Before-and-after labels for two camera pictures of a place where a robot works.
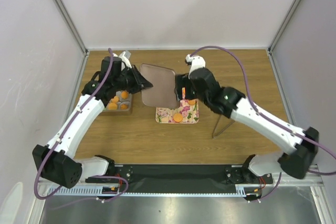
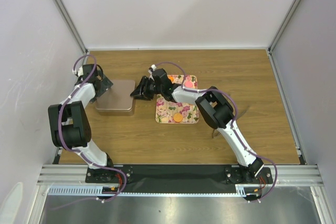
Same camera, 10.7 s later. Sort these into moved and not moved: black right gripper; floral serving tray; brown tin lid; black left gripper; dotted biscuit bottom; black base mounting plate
Moved: brown tin lid; black left gripper; black right gripper
Not moved: black base mounting plate; dotted biscuit bottom; floral serving tray
